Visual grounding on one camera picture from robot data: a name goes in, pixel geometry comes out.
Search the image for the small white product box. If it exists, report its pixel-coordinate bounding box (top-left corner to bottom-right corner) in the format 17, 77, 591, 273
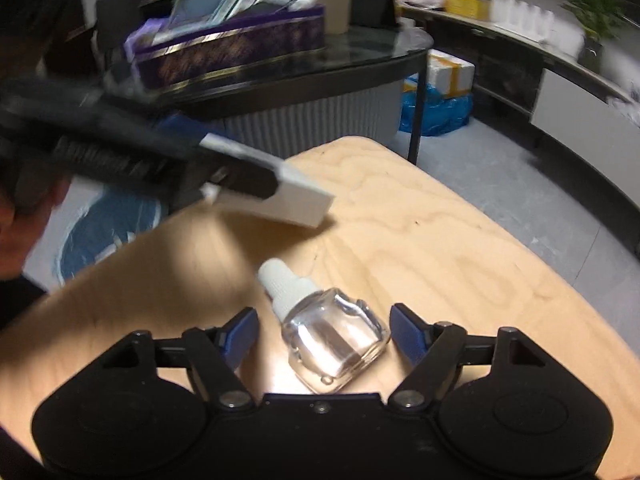
200, 133, 334, 229

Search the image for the clear glass refill bottle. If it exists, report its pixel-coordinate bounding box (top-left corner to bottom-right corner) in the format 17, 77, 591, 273
257, 258, 390, 394

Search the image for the person left hand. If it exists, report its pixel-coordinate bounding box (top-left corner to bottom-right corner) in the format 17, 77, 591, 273
0, 177, 72, 281

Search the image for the blue lined trash bin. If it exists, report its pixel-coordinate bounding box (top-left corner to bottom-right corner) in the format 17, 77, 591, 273
54, 188, 166, 285

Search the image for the purple patterned storage box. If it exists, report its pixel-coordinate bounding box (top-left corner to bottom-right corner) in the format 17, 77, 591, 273
125, 4, 326, 92

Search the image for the black curved side table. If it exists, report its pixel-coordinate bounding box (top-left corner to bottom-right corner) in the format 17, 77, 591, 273
106, 26, 433, 158

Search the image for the blue plastic bag on floor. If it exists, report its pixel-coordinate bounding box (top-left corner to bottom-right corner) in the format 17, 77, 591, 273
399, 84, 473, 136

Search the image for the white yellow carton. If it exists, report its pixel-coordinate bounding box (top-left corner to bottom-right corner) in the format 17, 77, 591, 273
428, 49, 475, 99

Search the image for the white TV cabinet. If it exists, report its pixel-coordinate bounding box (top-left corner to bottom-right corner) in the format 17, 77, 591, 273
401, 4, 639, 204

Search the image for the yellow box on cabinet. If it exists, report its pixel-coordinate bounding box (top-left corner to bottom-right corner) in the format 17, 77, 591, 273
445, 0, 492, 22

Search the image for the white router with antennas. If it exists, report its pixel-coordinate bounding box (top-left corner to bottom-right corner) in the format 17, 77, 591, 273
491, 0, 584, 58

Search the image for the potted plant on cabinet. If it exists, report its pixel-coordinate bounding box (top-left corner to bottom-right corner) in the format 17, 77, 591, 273
562, 0, 627, 74

